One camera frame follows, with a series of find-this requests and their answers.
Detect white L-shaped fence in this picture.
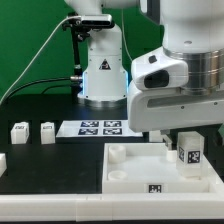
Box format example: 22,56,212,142
0,156,224,222

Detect white cable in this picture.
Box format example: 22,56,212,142
0,15,82,104

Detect white block left edge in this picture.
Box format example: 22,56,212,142
0,153,7,177

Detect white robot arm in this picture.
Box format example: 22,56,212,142
64,0,224,132

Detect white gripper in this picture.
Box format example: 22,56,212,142
127,82,224,151

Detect black camera on stand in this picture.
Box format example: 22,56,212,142
62,13,115,103

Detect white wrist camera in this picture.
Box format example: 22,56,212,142
131,47,189,90

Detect white sheet with markers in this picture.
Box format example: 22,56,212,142
56,120,142,138

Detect black cable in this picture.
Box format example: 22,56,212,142
3,77,83,101

